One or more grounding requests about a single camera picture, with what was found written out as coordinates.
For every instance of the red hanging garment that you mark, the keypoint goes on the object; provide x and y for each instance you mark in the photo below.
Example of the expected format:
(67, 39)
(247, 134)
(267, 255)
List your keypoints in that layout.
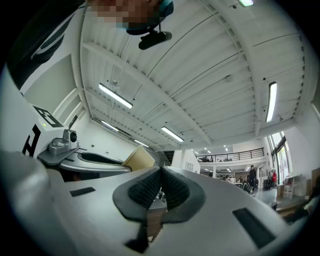
(274, 176)

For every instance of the person's black shirt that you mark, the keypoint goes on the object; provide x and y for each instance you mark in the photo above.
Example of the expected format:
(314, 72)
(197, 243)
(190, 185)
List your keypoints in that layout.
(37, 37)

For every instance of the yellow paper tray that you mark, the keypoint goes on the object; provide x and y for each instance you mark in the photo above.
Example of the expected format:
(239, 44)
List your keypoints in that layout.
(140, 158)

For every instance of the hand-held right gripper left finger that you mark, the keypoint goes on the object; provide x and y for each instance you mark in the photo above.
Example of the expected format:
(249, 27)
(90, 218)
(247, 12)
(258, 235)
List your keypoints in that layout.
(87, 212)

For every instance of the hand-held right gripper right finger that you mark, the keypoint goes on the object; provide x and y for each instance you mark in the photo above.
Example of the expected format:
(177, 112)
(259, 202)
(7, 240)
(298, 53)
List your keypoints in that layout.
(212, 225)

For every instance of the person's head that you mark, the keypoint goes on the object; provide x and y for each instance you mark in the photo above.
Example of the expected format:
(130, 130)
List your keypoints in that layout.
(120, 10)

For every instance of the tall window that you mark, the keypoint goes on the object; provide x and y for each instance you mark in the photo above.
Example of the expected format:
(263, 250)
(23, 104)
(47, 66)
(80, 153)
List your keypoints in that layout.
(280, 155)

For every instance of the black balcony railing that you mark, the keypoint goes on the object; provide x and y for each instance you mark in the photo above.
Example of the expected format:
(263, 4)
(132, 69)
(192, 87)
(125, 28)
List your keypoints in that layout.
(225, 155)

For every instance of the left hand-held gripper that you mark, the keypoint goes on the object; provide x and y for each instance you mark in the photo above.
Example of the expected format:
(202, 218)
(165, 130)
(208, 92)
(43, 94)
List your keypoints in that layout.
(45, 132)

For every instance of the white side table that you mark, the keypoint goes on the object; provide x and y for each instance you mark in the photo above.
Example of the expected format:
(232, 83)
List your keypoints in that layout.
(293, 186)

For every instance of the white ceiling light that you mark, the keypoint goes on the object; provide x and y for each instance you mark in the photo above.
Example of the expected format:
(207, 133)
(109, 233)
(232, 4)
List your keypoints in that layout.
(141, 143)
(271, 101)
(172, 133)
(115, 95)
(110, 125)
(246, 2)

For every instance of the black head camera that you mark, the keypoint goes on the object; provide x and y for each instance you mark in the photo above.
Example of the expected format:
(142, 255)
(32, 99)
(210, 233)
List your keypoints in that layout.
(155, 40)

